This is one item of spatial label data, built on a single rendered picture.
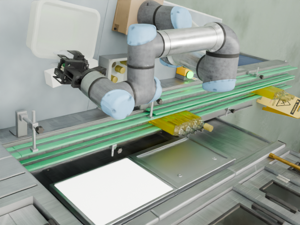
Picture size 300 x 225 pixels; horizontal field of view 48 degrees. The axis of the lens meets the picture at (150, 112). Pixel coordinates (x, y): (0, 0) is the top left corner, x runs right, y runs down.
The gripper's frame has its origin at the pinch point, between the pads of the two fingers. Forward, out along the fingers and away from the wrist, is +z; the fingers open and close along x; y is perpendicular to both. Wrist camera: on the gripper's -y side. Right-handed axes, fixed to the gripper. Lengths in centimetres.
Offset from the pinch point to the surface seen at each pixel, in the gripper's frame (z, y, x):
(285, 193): -56, -101, 42
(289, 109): 59, -411, 75
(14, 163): -21.1, 20.5, 23.0
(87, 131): 14, -30, 40
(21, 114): 19.4, -0.9, 32.2
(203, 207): -40, -59, 50
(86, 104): 31, -40, 36
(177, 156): -8, -75, 48
